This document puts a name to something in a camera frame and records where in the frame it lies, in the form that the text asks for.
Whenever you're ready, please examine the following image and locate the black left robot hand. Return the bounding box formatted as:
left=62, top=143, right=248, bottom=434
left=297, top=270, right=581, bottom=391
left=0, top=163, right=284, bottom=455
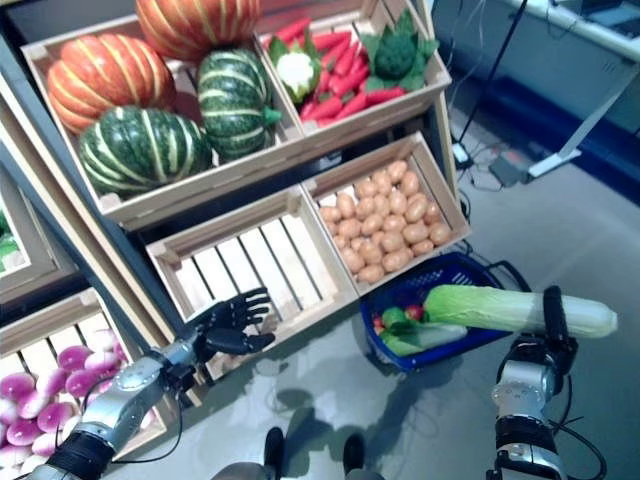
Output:
left=192, top=287, right=277, bottom=359

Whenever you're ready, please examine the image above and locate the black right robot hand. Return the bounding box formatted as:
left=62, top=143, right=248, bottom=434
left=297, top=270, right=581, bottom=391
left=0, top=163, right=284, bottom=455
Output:
left=512, top=285, right=580, bottom=376

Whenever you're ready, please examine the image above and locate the green white napa cabbage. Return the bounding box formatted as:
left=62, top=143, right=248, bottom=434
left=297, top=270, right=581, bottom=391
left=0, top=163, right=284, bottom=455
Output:
left=422, top=283, right=619, bottom=337
left=382, top=322, right=470, bottom=357

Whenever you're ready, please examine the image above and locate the blue plastic shopping basket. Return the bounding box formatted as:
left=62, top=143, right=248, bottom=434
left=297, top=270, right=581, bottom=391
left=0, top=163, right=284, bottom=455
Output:
left=359, top=252, right=531, bottom=372

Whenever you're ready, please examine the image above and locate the wooden cabbage crate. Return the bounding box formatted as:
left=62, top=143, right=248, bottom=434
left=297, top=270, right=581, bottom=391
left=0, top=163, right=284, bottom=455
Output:
left=144, top=187, right=359, bottom=384

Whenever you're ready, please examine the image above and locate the purple white turnip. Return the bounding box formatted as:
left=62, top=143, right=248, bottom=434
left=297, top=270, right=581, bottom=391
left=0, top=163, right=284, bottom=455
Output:
left=92, top=329, right=120, bottom=352
left=64, top=369, right=101, bottom=399
left=37, top=367, right=69, bottom=396
left=0, top=372, right=37, bottom=401
left=57, top=345, right=94, bottom=374
left=89, top=350, right=119, bottom=374

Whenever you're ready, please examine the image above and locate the wooden pumpkin crate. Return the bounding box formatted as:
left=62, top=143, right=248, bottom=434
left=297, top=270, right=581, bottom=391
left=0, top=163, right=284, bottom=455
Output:
left=20, top=14, right=306, bottom=231

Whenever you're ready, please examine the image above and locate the white table leg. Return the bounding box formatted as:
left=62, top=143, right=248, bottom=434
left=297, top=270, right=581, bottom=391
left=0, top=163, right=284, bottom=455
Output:
left=527, top=74, right=640, bottom=179

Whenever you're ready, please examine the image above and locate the grey power strip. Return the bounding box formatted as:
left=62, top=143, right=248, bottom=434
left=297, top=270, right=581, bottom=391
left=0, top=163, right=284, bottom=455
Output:
left=488, top=152, right=532, bottom=187

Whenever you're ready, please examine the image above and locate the wooden turnip crate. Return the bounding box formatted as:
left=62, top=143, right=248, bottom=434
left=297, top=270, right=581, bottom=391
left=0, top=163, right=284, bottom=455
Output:
left=0, top=289, right=169, bottom=480

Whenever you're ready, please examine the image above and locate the wide green striped pumpkin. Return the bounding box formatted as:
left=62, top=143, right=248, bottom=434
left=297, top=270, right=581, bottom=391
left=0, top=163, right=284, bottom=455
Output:
left=78, top=105, right=214, bottom=197

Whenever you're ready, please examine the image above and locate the wooden green pepper crate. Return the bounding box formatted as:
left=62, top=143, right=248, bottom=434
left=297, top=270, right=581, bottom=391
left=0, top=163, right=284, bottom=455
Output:
left=0, top=164, right=79, bottom=306

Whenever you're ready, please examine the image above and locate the wooden potato crate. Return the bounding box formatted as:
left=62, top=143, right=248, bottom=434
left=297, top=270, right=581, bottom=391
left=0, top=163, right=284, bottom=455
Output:
left=302, top=130, right=471, bottom=299

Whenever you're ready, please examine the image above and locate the tall green striped pumpkin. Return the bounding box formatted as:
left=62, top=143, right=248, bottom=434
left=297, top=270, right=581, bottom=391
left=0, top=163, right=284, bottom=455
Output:
left=196, top=48, right=283, bottom=162

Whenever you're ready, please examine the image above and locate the red carrot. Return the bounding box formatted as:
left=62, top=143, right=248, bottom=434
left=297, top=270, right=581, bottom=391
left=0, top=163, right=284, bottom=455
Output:
left=365, top=87, right=406, bottom=105
left=334, top=92, right=369, bottom=119
left=273, top=18, right=311, bottom=44
left=302, top=97, right=344, bottom=121
left=312, top=30, right=354, bottom=49

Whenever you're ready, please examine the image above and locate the long white desk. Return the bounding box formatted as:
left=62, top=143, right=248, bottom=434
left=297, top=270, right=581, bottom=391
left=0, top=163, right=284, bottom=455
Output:
left=434, top=0, right=640, bottom=151

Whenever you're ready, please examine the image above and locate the wooden carrot crate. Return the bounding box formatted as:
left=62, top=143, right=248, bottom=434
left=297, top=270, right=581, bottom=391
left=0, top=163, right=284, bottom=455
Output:
left=254, top=0, right=452, bottom=139

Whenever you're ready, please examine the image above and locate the black tripod pole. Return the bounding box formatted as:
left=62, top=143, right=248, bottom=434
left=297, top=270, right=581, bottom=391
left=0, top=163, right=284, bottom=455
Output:
left=457, top=0, right=531, bottom=146

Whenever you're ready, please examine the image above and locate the white cauliflower with leaves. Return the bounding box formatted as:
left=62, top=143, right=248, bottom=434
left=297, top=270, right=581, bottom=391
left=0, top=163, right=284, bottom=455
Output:
left=268, top=34, right=324, bottom=105

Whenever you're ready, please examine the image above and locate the orange striped pumpkin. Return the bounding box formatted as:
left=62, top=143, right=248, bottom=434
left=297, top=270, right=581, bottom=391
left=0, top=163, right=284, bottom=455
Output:
left=135, top=0, right=262, bottom=62
left=47, top=33, right=177, bottom=135

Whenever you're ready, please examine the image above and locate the green broccoli with leaves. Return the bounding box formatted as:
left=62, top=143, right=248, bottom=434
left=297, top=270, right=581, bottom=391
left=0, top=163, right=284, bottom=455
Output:
left=360, top=9, right=440, bottom=92

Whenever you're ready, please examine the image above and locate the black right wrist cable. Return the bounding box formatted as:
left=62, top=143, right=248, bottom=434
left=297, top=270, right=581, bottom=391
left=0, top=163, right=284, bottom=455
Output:
left=549, top=372, right=609, bottom=480

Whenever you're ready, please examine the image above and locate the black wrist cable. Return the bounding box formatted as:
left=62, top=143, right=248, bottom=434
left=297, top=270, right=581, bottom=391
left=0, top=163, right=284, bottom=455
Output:
left=79, top=379, right=184, bottom=464
left=549, top=372, right=609, bottom=480

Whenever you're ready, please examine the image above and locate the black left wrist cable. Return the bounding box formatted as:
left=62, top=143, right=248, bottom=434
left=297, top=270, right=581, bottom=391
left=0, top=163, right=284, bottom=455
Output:
left=79, top=379, right=184, bottom=464

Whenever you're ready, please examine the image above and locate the wooden display shelf frame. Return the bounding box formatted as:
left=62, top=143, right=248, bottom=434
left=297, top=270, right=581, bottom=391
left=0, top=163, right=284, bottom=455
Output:
left=0, top=0, right=461, bottom=409

